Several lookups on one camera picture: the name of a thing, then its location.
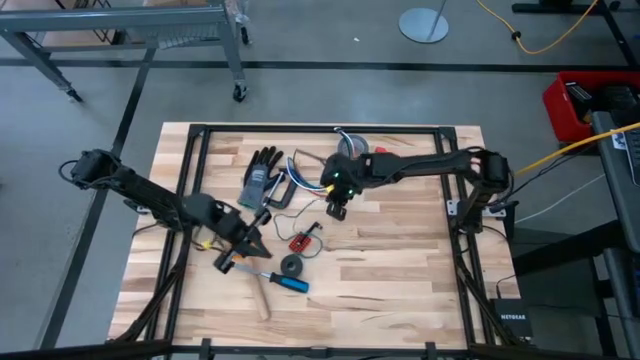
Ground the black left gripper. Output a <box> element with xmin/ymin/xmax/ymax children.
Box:
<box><xmin>213</xmin><ymin>205</ymin><xmax>274</xmax><ymax>260</ymax></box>

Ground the black tape roll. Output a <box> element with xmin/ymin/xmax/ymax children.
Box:
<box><xmin>279</xmin><ymin>253</ymin><xmax>306</xmax><ymax>279</ymax></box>

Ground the red terminal block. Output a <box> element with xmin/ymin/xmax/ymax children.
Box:
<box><xmin>287</xmin><ymin>231</ymin><xmax>313</xmax><ymax>255</ymax></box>

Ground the chisel with blue-black handle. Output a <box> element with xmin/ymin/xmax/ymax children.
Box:
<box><xmin>233</xmin><ymin>263</ymin><xmax>311</xmax><ymax>295</ymax></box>

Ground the orange-headed wooden mallet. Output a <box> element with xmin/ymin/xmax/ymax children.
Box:
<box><xmin>227</xmin><ymin>252</ymin><xmax>274</xmax><ymax>323</ymax></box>

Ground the black C-clamp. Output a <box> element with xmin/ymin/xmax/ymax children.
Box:
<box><xmin>253</xmin><ymin>167</ymin><xmax>299</xmax><ymax>226</ymax></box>

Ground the black grey work glove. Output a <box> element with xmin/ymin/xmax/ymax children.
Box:
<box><xmin>237</xmin><ymin>145</ymin><xmax>286</xmax><ymax>210</ymax></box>

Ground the round grey stand base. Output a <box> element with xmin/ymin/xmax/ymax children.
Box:
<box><xmin>398</xmin><ymin>0</ymin><xmax>450</xmax><ymax>45</ymax></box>

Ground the red plastic bin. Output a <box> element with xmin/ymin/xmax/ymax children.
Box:
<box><xmin>542</xmin><ymin>69</ymin><xmax>640</xmax><ymax>145</ymax></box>

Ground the black box device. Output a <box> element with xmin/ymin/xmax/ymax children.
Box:
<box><xmin>564</xmin><ymin>81</ymin><xmax>595</xmax><ymax>121</ymax></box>

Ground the grey metal cart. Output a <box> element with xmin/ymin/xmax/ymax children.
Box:
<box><xmin>0</xmin><ymin>0</ymin><xmax>251</xmax><ymax>104</ymax></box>

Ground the grey desk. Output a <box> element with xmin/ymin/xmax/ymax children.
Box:
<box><xmin>591</xmin><ymin>109</ymin><xmax>640</xmax><ymax>360</ymax></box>

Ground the black keyboard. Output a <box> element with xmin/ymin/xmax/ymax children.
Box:
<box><xmin>619</xmin><ymin>127</ymin><xmax>640</xmax><ymax>187</ymax></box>

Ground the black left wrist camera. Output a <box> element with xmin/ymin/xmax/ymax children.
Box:
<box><xmin>213</xmin><ymin>251</ymin><xmax>237</xmax><ymax>275</ymax></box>

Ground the rainbow ribbon cable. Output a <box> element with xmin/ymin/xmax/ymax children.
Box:
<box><xmin>284</xmin><ymin>126</ymin><xmax>354</xmax><ymax>195</ymax></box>

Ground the black aluminium table frame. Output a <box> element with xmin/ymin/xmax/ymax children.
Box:
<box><xmin>107</xmin><ymin>122</ymin><xmax>526</xmax><ymax>360</ymax></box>

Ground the black Netgear switch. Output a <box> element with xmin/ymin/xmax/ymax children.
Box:
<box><xmin>488</xmin><ymin>297</ymin><xmax>535</xmax><ymax>346</ymax></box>

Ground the thin white cable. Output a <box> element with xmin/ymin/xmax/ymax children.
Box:
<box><xmin>514</xmin><ymin>172</ymin><xmax>606</xmax><ymax>225</ymax></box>

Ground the yellow extension cord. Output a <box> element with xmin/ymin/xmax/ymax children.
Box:
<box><xmin>474</xmin><ymin>0</ymin><xmax>601</xmax><ymax>56</ymax></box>

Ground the thick yellow cable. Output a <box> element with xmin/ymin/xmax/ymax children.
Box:
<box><xmin>514</xmin><ymin>121</ymin><xmax>640</xmax><ymax>177</ymax></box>

